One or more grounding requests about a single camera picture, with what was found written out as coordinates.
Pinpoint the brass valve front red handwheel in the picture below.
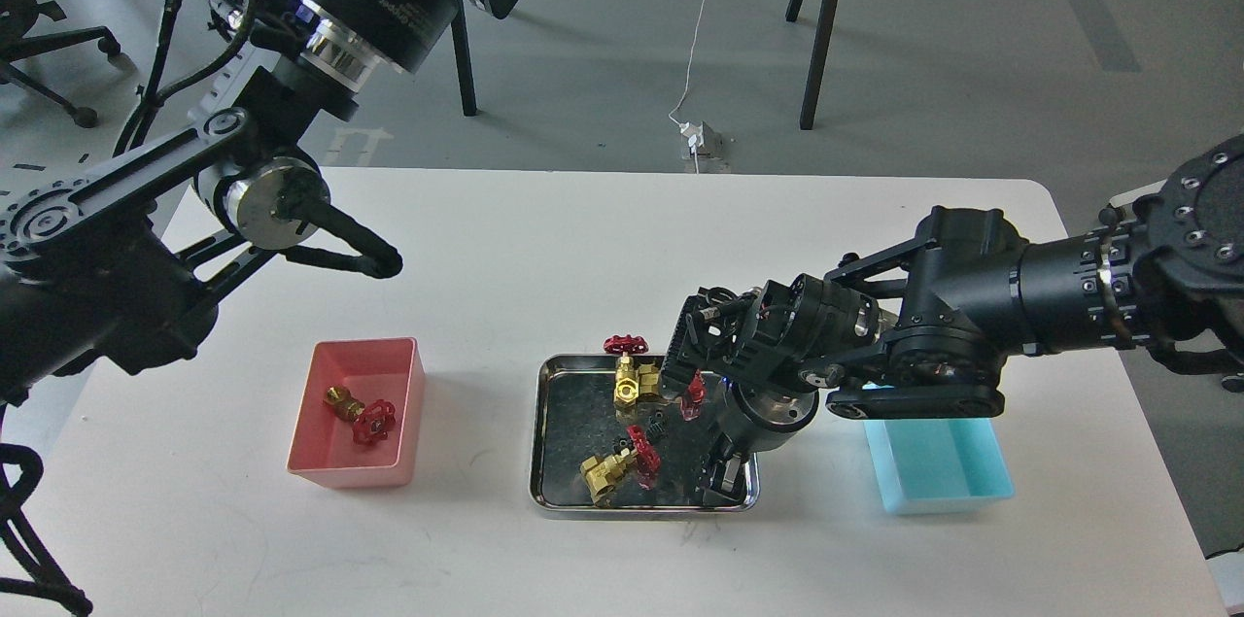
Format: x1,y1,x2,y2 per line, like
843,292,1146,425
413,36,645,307
578,424,662,508

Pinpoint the black office chair base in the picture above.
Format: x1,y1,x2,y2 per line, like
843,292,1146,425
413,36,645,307
0,0,133,131

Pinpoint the black table leg right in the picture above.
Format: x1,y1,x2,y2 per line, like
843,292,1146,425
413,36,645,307
785,0,860,131

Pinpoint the black table leg left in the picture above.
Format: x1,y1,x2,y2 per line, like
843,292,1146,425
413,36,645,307
450,0,479,118

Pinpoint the black table leg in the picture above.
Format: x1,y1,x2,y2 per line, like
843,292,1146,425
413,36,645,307
785,0,860,131
450,0,479,118

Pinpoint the light blue plastic box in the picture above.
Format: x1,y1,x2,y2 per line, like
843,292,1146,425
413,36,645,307
863,418,1015,515

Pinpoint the white power adapter on floor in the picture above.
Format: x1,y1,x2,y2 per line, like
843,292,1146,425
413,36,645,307
678,121,726,160

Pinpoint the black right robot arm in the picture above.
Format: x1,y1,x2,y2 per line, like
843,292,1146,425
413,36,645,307
659,136,1243,498

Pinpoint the upright brass valve red handwheel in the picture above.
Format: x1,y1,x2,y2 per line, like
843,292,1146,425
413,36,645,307
603,333,654,412

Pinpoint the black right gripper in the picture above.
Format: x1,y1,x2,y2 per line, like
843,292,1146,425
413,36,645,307
661,279,881,509

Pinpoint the stainless steel tray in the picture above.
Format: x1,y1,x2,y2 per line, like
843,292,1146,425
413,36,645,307
529,353,760,519

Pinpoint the white cable on floor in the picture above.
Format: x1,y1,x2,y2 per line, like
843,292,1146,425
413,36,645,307
669,0,726,175

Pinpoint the brass valve red handwheel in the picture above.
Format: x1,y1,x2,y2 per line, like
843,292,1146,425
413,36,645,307
637,357,707,422
323,386,397,447
603,333,654,412
578,424,662,508

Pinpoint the white chair caster leg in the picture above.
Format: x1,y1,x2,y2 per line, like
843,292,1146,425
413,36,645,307
1219,364,1244,393

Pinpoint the pink plastic box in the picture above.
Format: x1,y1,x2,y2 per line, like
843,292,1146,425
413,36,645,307
286,337,425,489

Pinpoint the small black gear centre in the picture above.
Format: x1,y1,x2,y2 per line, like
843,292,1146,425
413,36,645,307
647,411,671,445

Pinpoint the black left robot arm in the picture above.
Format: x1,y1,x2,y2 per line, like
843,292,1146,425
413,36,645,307
2,0,519,408

